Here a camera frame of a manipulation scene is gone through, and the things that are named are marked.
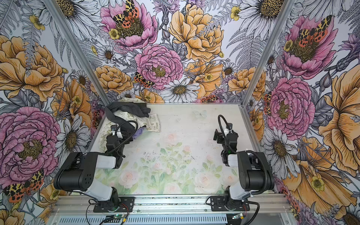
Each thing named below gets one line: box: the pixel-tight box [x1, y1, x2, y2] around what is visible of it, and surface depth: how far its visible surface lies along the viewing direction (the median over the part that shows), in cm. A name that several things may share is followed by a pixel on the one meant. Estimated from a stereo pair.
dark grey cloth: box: [105, 101, 151, 131], surface depth 99 cm
